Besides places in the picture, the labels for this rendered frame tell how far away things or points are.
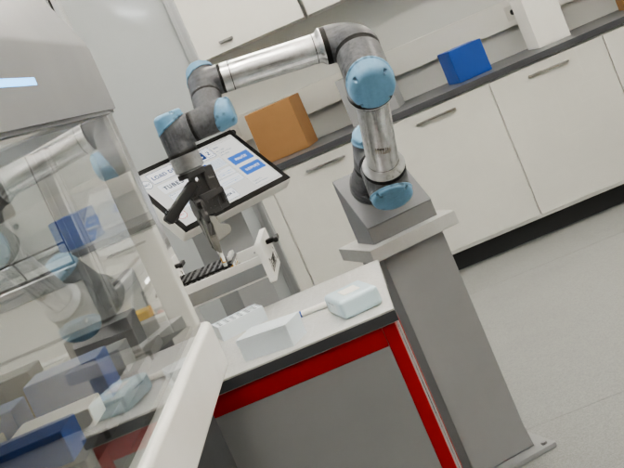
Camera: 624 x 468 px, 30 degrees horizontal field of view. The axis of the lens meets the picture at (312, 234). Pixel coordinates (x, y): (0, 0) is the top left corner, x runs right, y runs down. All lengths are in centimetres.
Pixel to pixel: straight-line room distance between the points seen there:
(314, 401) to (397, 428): 19
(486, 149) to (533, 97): 36
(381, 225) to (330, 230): 278
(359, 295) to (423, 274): 83
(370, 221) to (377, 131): 42
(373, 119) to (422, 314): 68
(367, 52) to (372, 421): 89
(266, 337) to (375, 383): 25
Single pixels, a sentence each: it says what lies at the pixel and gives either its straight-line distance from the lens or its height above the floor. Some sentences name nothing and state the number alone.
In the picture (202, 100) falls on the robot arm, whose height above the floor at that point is 132.
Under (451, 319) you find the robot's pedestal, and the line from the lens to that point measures 336.
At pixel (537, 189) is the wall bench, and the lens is 611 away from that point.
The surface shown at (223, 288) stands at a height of 85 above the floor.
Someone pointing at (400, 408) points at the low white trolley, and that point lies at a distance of 251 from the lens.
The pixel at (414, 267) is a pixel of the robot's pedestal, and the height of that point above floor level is 65.
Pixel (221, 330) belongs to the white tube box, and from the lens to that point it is 285.
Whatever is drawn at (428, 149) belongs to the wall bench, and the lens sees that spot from 602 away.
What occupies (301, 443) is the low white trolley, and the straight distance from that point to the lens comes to 252.
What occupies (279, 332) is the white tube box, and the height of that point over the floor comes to 80.
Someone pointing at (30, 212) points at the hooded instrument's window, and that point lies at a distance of 153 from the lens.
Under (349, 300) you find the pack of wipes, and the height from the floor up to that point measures 80.
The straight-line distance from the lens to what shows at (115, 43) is 480.
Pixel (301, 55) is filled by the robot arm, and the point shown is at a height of 132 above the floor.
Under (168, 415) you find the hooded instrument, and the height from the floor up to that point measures 90.
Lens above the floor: 129
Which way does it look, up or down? 8 degrees down
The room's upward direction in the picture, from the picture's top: 23 degrees counter-clockwise
